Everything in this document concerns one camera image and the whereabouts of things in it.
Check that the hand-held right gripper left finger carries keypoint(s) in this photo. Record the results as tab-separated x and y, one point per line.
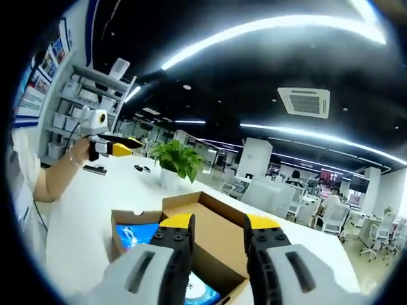
117	276

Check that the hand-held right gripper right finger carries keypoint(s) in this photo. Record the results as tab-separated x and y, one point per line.
321	279

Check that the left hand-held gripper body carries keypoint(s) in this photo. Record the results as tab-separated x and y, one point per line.
93	122

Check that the large blue soft tissue pack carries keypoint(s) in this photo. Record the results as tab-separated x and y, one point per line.
133	236

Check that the brown cardboard shoe box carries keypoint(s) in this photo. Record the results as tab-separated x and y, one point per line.
216	235

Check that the small black table item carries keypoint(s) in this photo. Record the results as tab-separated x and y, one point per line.
141	168

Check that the flat black table item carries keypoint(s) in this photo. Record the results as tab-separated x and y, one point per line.
94	169

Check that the person's left hand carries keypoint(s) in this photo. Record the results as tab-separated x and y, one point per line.
81	152

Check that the group of white storage bins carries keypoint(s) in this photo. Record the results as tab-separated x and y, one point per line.
60	120

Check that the grey metal storage shelf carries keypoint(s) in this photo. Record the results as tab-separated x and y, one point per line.
98	76

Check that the short ceiling light strip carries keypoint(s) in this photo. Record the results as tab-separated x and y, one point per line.
133	93

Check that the green potted plant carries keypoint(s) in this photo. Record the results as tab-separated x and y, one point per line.
178	159

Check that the white ribbed container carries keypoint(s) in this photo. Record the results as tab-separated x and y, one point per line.
120	68

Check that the group of white office chairs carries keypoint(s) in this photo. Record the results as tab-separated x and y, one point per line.
334	219

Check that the red display screen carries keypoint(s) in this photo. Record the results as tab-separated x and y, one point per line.
330	176

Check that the long ceiling light strip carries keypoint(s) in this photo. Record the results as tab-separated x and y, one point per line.
286	130
286	21

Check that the white ceiling air conditioner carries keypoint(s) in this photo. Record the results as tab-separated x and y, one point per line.
305	101

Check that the blue white wall poster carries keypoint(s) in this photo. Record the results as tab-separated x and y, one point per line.
31	98

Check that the black wall monitor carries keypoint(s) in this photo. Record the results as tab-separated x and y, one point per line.
359	184

